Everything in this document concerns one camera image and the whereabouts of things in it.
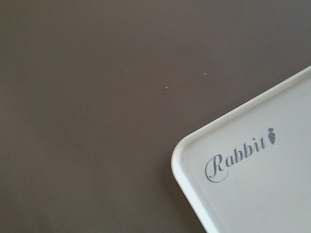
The cream rabbit tray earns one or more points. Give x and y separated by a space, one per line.
250 170

